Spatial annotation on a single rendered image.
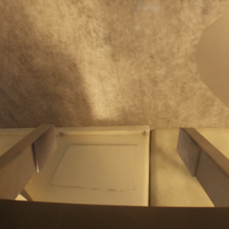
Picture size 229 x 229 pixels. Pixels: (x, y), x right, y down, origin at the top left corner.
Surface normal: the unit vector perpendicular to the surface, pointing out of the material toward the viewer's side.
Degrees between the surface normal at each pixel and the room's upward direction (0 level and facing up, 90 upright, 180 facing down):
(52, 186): 90
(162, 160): 90
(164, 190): 90
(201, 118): 0
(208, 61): 0
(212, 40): 0
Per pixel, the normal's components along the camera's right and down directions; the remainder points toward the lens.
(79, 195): -0.19, -0.76
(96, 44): -0.16, 0.65
